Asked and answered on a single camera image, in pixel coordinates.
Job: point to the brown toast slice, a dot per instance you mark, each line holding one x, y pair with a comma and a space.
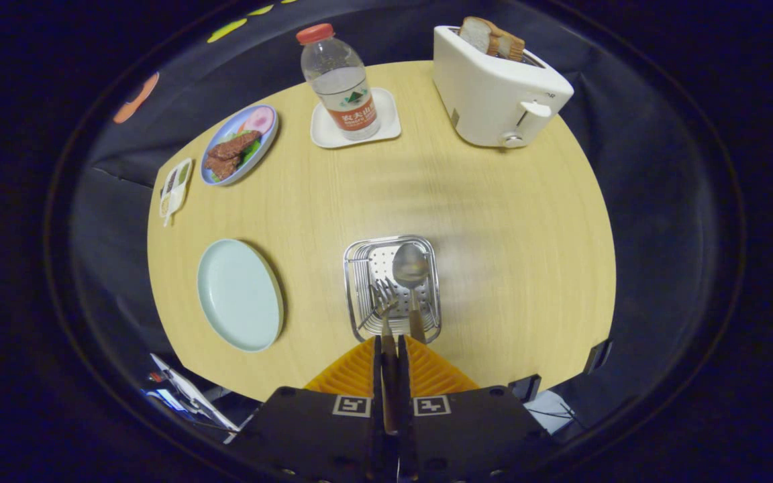
510, 48

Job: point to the green lettuce leaf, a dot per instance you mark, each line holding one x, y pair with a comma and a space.
251, 152

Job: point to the black backdrop cloth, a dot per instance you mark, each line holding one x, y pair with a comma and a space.
661, 168

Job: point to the clear water bottle red cap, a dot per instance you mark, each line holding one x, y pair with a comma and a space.
339, 74

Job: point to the white divided condiment tray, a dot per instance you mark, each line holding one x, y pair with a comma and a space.
175, 191

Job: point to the white square coaster tray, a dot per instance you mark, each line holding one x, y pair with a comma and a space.
390, 124

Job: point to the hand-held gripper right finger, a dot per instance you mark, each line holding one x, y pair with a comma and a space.
474, 436

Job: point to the metal fork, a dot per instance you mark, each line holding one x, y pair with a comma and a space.
388, 362

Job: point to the metal spoon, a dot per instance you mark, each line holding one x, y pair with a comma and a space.
410, 268

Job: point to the white paper sheets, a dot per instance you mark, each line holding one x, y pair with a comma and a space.
188, 396

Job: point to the blue plate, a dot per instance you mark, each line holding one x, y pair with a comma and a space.
225, 131

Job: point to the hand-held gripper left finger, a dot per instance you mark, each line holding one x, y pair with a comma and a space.
313, 436

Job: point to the long brown meat piece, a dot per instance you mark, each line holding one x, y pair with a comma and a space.
233, 146

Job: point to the white bread slice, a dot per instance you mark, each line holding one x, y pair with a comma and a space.
475, 33

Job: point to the light green round plate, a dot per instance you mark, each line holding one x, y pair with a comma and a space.
239, 295

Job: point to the short brown meat piece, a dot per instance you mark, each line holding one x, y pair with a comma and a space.
222, 168

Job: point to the pink ham slice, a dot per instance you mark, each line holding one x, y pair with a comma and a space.
259, 121

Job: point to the black bracket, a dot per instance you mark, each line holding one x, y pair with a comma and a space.
526, 388
598, 355

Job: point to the white toaster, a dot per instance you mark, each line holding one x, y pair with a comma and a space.
487, 94

